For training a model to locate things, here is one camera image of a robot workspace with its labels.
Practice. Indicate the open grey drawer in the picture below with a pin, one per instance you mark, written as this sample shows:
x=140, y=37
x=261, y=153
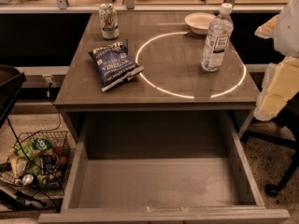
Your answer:
x=161, y=167

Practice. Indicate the green 7up soda can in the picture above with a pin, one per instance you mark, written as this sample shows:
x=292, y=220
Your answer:
x=108, y=21

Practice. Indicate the clear plastic water bottle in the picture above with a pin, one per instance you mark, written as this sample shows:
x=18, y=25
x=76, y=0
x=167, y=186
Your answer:
x=217, y=39

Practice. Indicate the black bin at left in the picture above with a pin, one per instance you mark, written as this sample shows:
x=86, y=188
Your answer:
x=11, y=80

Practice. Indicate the black office chair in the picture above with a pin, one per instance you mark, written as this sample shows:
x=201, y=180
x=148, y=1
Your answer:
x=287, y=118

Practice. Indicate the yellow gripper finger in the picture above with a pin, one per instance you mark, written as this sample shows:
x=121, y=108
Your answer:
x=280, y=84
x=267, y=30

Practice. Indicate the grey desk with drawer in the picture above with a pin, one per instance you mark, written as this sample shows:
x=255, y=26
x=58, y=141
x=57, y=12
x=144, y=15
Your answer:
x=172, y=77

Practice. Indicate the blue vinegar chips bag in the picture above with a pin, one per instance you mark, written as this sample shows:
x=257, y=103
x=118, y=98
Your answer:
x=114, y=65

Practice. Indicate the white ceramic bowl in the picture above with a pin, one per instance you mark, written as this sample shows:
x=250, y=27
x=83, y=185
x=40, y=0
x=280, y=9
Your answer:
x=199, y=22

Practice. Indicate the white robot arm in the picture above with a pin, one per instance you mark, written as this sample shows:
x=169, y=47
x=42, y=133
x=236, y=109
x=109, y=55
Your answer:
x=286, y=40

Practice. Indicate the green snack bag in basket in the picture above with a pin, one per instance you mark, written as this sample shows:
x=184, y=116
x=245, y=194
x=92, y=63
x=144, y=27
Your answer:
x=35, y=157

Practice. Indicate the silver can in basket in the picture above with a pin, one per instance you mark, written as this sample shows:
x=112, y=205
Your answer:
x=27, y=179

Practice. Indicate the black wire basket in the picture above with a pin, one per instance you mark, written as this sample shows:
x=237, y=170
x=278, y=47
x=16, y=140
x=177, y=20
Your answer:
x=51, y=180

